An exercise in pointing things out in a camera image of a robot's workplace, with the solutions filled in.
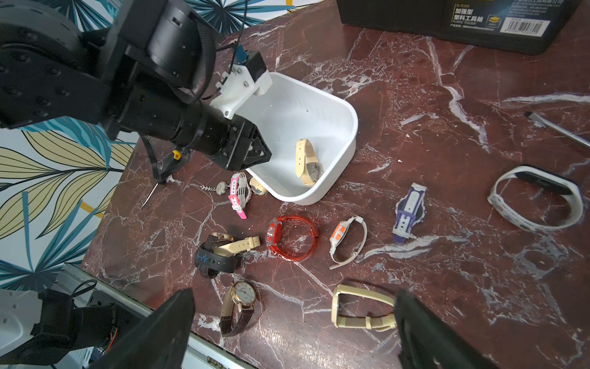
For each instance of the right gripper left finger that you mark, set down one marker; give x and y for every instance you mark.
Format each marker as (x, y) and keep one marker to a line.
(159, 341)

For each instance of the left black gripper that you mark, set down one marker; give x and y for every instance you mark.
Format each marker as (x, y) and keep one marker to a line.
(233, 144)

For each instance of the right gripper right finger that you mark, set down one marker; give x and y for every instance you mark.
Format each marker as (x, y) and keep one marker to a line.
(428, 342)

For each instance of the beige square-face watch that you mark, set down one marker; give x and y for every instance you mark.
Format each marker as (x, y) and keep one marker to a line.
(360, 308)

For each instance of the purple white watch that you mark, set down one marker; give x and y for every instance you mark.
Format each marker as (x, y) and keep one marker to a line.
(410, 210)

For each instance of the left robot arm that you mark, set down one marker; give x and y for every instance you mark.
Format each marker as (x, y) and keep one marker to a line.
(147, 73)

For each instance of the pink white watch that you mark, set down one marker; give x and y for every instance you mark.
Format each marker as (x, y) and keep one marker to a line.
(240, 194)

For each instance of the beige watch near tray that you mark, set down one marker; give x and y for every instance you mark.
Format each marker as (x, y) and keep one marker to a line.
(257, 187)

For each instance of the white plastic storage tray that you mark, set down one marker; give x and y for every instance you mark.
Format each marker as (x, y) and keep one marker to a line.
(292, 110)

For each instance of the brown leather gold watch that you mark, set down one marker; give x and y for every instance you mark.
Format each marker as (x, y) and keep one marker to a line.
(237, 309)

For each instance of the red translucent watch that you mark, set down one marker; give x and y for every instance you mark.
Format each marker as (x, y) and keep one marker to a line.
(291, 237)

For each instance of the black yellow screwdriver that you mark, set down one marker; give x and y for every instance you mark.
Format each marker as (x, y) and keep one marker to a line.
(171, 164)

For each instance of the white fitness band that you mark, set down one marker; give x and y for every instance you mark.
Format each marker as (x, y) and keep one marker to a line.
(540, 182)

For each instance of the yellow black plastic toolbox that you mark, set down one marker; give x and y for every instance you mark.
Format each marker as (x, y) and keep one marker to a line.
(527, 27)

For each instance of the aluminium front rail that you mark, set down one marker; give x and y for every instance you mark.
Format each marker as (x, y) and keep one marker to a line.
(199, 354)

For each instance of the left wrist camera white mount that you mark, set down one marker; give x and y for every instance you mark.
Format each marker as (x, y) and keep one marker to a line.
(245, 79)

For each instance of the beige strap watch on black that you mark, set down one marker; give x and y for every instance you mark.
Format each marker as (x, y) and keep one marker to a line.
(229, 247)

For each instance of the orange handled screwdriver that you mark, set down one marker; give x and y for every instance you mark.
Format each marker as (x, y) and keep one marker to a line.
(538, 119)

